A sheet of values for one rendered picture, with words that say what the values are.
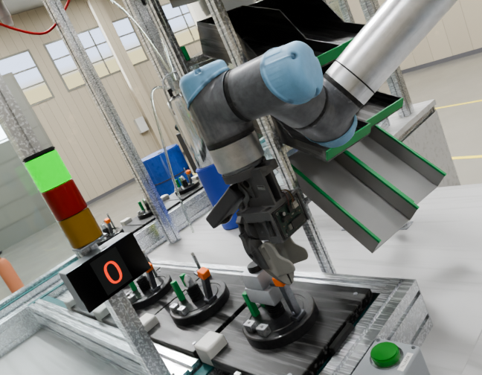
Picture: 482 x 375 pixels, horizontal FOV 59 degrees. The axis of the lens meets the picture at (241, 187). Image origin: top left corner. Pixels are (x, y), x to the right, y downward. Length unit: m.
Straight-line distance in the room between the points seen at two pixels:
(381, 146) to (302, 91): 0.59
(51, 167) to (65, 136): 10.94
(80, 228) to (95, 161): 11.00
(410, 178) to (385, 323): 0.42
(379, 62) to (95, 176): 11.19
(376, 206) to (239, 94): 0.48
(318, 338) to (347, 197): 0.33
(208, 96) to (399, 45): 0.27
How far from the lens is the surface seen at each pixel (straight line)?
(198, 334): 0.91
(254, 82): 0.55
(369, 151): 1.08
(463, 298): 0.92
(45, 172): 0.69
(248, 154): 0.60
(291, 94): 0.54
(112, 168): 11.78
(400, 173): 1.06
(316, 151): 0.82
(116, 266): 0.72
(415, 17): 0.65
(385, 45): 0.64
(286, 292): 0.74
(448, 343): 0.84
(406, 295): 0.79
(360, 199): 0.94
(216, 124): 0.60
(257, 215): 0.62
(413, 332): 0.82
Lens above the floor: 1.40
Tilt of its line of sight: 14 degrees down
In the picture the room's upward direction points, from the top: 25 degrees counter-clockwise
